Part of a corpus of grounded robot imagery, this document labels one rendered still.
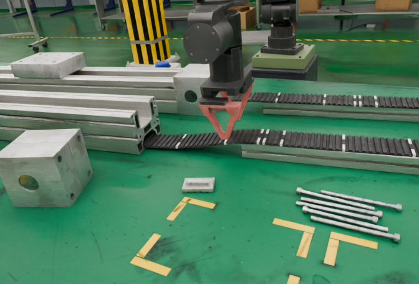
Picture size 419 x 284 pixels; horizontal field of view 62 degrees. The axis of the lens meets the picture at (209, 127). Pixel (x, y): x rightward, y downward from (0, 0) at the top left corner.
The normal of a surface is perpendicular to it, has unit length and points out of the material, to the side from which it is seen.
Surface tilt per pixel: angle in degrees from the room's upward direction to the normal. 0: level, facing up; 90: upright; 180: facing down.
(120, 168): 0
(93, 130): 90
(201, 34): 90
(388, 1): 90
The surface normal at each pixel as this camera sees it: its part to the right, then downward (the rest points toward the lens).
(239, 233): -0.10, -0.89
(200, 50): -0.33, 0.45
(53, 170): -0.11, 0.45
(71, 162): 0.99, -0.04
